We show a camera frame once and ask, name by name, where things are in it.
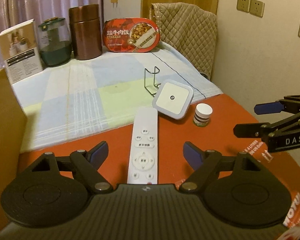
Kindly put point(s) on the white product box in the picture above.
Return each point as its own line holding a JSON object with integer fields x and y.
{"x": 20, "y": 55}

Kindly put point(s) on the cardboard box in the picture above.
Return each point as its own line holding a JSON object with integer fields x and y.
{"x": 2, "y": 130}

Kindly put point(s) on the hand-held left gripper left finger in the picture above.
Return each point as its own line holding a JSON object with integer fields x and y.
{"x": 101, "y": 150}

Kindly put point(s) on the small white-lidded jar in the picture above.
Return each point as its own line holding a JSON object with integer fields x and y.
{"x": 202, "y": 115}

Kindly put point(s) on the beige wall socket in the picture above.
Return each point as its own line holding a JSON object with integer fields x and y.
{"x": 243, "y": 3}
{"x": 256, "y": 8}

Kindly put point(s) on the beige quilted cloth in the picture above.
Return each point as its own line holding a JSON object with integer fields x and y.
{"x": 187, "y": 32}

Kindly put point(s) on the white square night light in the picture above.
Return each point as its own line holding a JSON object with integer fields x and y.
{"x": 172, "y": 98}

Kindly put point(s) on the white remote control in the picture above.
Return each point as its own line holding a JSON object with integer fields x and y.
{"x": 143, "y": 140}

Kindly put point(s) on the red oval food box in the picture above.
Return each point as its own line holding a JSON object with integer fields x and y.
{"x": 130, "y": 35}

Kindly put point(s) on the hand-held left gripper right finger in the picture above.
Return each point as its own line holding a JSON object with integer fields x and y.
{"x": 192, "y": 155}

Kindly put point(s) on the checkered cloth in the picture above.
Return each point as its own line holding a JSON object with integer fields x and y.
{"x": 90, "y": 100}

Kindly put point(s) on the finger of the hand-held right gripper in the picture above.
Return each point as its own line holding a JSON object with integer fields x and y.
{"x": 267, "y": 108}
{"x": 247, "y": 130}

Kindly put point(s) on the purple curtain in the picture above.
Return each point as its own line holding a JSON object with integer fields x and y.
{"x": 40, "y": 0}

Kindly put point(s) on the green glass jar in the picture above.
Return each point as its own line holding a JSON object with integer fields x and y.
{"x": 55, "y": 45}

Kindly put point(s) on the brown metal canister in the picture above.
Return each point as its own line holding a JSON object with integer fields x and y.
{"x": 86, "y": 32}

